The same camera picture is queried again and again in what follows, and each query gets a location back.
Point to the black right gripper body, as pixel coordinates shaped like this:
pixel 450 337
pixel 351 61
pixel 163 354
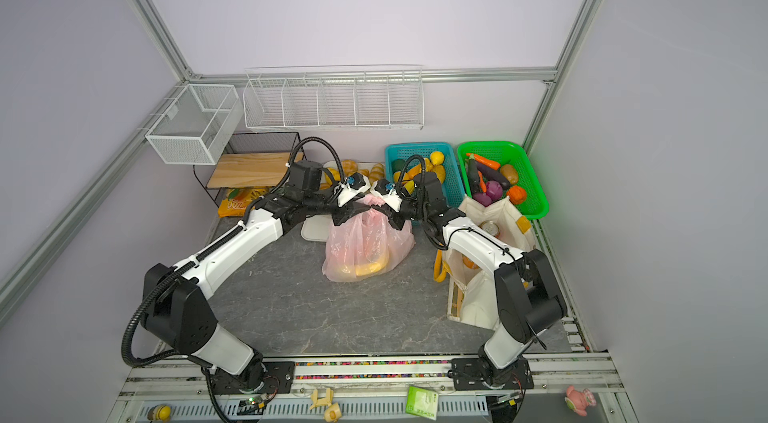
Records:
pixel 411 210

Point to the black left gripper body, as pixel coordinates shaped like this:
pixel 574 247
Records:
pixel 322 205

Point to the pink plastic grocery bag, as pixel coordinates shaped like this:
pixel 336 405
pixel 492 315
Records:
pixel 367 236

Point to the white canvas tote bag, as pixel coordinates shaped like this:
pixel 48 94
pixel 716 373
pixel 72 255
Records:
pixel 472 299

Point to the red cola can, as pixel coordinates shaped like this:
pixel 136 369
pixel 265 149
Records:
pixel 491 228

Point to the yellow banana bunch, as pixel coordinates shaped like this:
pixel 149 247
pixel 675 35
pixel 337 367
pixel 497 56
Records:
pixel 366 269

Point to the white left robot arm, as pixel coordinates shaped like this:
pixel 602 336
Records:
pixel 175 317

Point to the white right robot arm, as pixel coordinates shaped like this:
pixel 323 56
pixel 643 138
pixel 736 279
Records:
pixel 528 297

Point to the teal plastic basket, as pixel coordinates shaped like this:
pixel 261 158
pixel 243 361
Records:
pixel 452 186

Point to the white bread tray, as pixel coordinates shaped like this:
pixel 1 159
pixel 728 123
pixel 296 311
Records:
pixel 317 228

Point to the yellow lemon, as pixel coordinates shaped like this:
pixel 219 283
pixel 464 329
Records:
pixel 437 159

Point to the orange snack packet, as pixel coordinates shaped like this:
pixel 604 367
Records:
pixel 236 201

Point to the dark green cucumber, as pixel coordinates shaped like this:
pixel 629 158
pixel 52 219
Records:
pixel 473 180

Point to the round bread roll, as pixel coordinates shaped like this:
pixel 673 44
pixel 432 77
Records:
pixel 349 167

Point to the small purple onion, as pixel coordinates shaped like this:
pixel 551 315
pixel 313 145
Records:
pixel 494 191

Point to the long dark eggplant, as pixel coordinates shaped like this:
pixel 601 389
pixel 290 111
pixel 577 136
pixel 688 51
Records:
pixel 493 175

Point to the orange carrot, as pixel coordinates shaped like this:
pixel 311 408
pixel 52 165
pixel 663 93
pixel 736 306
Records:
pixel 485 161

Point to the brown potato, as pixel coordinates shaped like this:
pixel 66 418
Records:
pixel 510 174

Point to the green plastic basket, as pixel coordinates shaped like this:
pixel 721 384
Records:
pixel 536 205

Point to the white mesh box basket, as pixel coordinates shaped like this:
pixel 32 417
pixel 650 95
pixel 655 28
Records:
pixel 197 125

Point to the green card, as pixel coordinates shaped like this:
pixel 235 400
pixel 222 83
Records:
pixel 422 403

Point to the pink toy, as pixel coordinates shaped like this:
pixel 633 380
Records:
pixel 579 401

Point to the black wire shelf rack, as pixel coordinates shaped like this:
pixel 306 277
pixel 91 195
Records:
pixel 249 160

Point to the white wire wall basket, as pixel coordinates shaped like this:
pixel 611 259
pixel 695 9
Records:
pixel 334 97

